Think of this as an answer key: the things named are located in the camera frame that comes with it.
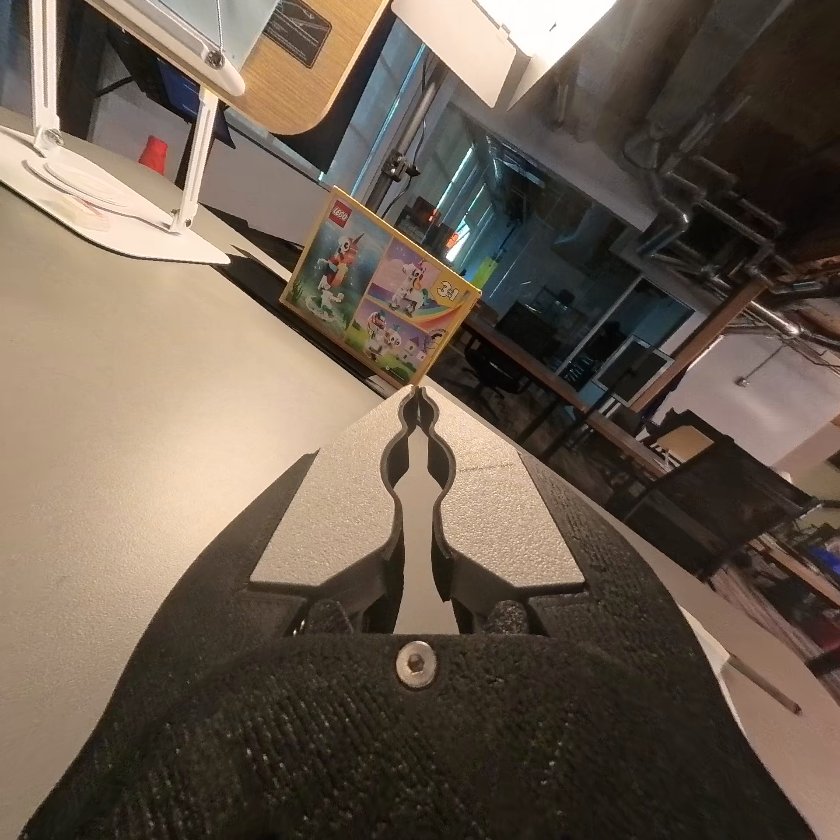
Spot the yellow lego set box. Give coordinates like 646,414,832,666
280,185,483,386

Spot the black office chair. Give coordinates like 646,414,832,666
630,408,820,581

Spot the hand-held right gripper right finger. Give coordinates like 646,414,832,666
420,386,586,636

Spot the silver ventilation duct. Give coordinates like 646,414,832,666
622,108,791,280

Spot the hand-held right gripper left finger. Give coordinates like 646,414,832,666
249,386,421,636

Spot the white light panel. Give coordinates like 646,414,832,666
390,0,622,111

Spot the small blue screen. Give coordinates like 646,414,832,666
155,56,232,148

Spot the thin metal rod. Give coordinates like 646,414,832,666
724,655,804,716

